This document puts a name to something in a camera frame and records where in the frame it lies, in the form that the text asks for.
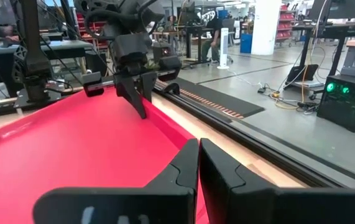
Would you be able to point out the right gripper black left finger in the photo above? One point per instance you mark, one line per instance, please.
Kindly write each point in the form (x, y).
(152, 202)

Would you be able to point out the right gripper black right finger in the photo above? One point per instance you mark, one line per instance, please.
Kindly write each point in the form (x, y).
(242, 199)

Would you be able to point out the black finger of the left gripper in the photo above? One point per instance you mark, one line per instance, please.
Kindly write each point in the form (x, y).
(149, 87)
(132, 93)

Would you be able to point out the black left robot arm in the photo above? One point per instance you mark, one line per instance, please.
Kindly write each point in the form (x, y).
(35, 46)

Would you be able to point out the red plastic tray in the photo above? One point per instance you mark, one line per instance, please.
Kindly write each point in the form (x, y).
(71, 149)

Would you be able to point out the grey-topped desk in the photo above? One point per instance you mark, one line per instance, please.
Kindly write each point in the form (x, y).
(65, 46)

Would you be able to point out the black hazard-striped floor mat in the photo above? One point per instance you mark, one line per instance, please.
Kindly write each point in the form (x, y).
(220, 98)

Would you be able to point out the black standing desk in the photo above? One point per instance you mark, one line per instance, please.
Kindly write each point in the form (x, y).
(196, 31)
(332, 29)

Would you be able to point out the white tower fan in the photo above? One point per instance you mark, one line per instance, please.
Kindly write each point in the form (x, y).
(224, 46)

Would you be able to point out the blue bin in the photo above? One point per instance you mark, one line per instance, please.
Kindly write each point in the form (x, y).
(246, 43)

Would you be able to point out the white structural column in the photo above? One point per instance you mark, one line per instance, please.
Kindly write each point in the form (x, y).
(265, 28)

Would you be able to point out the black computer tower green lights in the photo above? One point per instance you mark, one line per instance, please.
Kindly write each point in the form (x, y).
(345, 105)

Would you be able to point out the red storage shelving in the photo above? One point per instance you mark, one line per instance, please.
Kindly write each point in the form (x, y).
(285, 25)

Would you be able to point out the black computer monitor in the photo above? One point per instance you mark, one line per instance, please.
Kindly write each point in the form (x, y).
(339, 9)

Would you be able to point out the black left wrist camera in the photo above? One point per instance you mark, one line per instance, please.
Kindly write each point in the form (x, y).
(130, 48)

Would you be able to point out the black aluminium table frame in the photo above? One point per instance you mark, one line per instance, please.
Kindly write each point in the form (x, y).
(258, 146)

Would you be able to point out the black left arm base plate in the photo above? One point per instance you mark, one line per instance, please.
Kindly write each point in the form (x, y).
(40, 99)

